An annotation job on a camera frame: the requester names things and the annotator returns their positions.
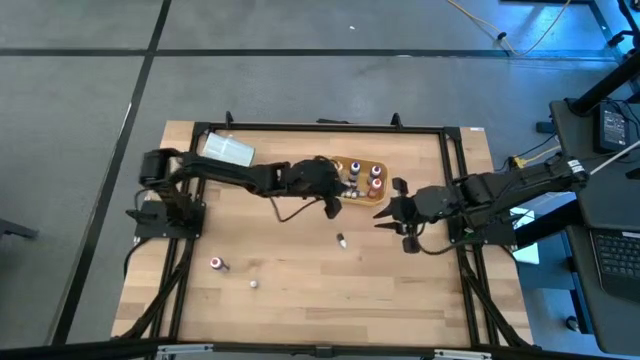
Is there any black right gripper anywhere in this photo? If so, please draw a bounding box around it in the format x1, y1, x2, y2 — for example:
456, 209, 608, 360
373, 177, 454, 255

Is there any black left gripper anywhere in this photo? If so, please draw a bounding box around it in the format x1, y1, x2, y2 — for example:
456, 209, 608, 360
289, 155, 351, 220

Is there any yellow plastic bin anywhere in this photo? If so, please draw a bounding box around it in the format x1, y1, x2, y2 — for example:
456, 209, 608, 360
327, 155, 390, 208

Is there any black right diagonal brace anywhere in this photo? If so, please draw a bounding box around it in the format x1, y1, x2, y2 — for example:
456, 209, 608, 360
467, 243, 534, 349

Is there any black diagonal brace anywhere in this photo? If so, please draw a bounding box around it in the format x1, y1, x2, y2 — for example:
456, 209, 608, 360
467, 243, 534, 349
112, 238, 176, 346

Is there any black desk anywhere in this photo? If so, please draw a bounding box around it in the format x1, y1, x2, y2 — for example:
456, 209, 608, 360
548, 97, 640, 357

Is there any black left diagonal brace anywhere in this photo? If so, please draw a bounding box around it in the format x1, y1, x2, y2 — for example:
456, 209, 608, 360
112, 238, 176, 346

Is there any black laptop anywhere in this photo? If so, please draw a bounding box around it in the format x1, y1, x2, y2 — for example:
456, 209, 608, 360
589, 227, 640, 304

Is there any black power adapter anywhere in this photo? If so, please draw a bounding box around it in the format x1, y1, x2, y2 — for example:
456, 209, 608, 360
592, 101, 629, 154

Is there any black diagonal beam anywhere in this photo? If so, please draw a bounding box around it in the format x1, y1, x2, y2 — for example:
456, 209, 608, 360
569, 62, 640, 117

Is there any black stand foot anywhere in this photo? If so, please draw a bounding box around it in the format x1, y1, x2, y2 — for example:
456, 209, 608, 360
0, 217, 40, 240

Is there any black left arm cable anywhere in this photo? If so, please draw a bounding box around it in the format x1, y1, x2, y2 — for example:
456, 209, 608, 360
269, 196, 324, 224

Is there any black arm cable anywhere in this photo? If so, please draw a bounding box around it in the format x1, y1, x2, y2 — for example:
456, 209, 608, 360
269, 196, 324, 224
413, 234, 474, 255

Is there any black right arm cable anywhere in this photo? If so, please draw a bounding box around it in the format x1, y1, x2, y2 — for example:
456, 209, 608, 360
413, 234, 474, 255

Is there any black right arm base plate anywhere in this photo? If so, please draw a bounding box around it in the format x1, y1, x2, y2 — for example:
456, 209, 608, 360
446, 219, 517, 247

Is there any silver beam bracket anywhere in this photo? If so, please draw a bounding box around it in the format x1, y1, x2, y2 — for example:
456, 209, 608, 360
156, 342, 215, 360
433, 348, 492, 360

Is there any black floor cable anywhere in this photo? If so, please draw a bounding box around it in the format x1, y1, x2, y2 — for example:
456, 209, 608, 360
494, 130, 559, 176

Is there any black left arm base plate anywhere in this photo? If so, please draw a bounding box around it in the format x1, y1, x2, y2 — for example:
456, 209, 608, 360
125, 198, 207, 240

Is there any yellow extension cable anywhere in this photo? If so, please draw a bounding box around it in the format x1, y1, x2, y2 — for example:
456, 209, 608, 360
444, 0, 574, 57

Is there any white cable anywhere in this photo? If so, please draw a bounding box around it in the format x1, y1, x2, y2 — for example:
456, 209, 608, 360
589, 139, 640, 176

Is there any black neighbouring rig frame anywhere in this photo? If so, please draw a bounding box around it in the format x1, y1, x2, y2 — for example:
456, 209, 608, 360
499, 0, 640, 54

